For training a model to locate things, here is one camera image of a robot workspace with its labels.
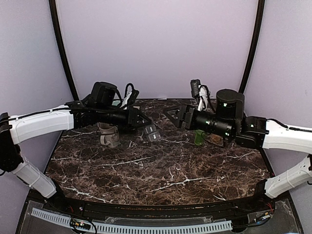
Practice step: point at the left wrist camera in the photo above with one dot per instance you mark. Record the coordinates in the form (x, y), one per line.
(130, 96)

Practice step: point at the black corner frame post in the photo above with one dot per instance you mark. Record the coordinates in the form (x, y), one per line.
(61, 48)
(253, 46)

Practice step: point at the beige ceramic mug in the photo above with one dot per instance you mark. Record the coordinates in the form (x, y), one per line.
(109, 135)

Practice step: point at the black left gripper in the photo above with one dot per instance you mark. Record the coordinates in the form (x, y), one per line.
(133, 117)

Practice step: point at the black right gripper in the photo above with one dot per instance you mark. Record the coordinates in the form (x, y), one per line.
(182, 113)

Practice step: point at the grey weekly pill organizer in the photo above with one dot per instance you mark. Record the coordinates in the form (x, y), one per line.
(152, 133)

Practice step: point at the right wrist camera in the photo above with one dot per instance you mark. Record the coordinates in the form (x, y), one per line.
(201, 94)

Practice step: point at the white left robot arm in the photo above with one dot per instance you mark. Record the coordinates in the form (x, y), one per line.
(97, 107)

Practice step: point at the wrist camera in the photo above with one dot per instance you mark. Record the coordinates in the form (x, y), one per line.
(201, 94)
(130, 96)

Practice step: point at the white slotted cable duct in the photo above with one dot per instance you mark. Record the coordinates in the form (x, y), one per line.
(128, 226)

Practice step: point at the green pill bottle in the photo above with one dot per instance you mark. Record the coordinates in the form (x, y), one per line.
(199, 137)

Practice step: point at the black front rail base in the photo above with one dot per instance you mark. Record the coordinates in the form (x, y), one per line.
(102, 197)

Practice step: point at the celadon bowl on plate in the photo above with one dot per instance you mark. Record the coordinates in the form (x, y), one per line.
(117, 103)

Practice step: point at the black corner frame post left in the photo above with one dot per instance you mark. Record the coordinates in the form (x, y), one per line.
(61, 48)

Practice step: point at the black corner frame post right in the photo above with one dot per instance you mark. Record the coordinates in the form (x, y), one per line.
(253, 46)

